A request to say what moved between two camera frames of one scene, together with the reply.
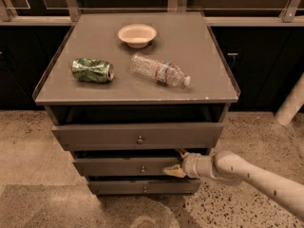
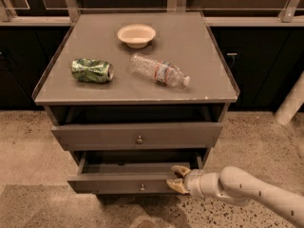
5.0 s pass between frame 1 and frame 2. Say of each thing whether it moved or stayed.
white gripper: moved
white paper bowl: stayed
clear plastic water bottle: stayed
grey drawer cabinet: stayed
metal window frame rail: stayed
